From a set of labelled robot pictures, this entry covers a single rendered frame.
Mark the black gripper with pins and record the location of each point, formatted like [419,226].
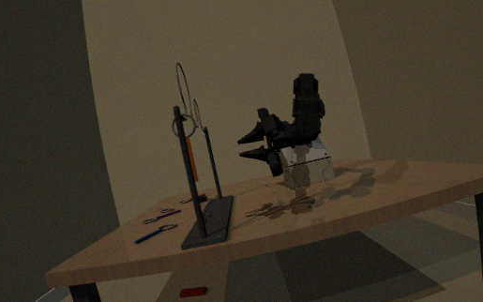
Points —
[269,154]

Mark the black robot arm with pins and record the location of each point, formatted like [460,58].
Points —
[307,109]

